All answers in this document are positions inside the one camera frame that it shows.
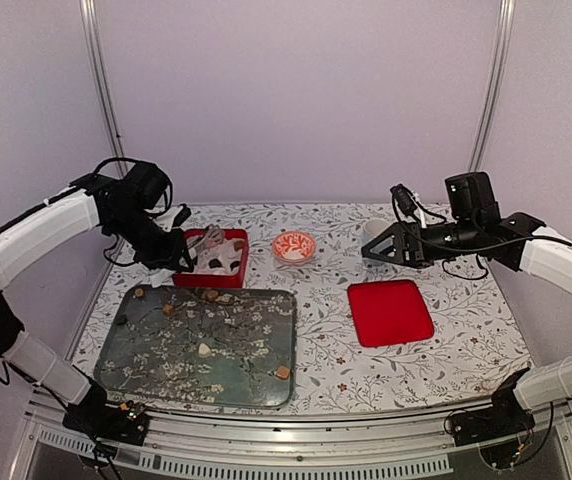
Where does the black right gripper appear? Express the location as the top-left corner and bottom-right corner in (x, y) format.
(362, 217), (481, 269)

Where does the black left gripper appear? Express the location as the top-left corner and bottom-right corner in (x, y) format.
(108, 206), (194, 273)

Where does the red chocolate box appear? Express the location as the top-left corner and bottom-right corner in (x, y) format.
(172, 228), (249, 289)

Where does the red box lid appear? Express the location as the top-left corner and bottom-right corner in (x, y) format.
(347, 280), (435, 348)

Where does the silver tongs white handle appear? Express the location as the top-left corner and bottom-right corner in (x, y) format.
(149, 225), (225, 287)

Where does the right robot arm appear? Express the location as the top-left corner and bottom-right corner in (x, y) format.
(361, 171), (572, 436)

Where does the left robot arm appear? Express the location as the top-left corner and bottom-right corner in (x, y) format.
(0, 159), (193, 434)

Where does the white teardrop chocolate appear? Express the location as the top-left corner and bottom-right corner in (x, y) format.
(198, 343), (212, 358)

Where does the caramel square chocolate right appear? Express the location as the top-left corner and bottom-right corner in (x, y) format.
(276, 366), (291, 380)

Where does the light blue mug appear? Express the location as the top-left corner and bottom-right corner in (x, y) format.
(361, 218), (392, 253)

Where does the white paper cups liner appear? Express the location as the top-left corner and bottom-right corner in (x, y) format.
(193, 238), (244, 276)

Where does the blue floral glass tray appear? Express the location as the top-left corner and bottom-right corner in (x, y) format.
(93, 285), (297, 409)

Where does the red patterned small bowl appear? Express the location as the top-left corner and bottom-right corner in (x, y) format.
(272, 231), (316, 265)

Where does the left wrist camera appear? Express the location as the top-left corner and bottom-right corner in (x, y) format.
(171, 203), (192, 230)

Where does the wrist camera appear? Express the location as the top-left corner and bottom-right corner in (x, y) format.
(171, 203), (192, 230)
(390, 184), (419, 221)

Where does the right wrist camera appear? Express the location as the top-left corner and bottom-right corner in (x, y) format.
(390, 184), (419, 221)

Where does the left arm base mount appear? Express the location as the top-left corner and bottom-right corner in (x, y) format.
(62, 397), (150, 446)

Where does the aluminium front rail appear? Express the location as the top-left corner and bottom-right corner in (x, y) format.
(9, 393), (572, 479)

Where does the left aluminium post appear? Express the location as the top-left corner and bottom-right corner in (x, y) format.
(79, 0), (125, 157)

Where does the aluminium post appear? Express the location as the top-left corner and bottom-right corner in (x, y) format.
(79, 0), (125, 157)
(468, 0), (516, 172)

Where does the right aluminium post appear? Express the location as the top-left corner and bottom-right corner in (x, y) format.
(468, 0), (516, 172)

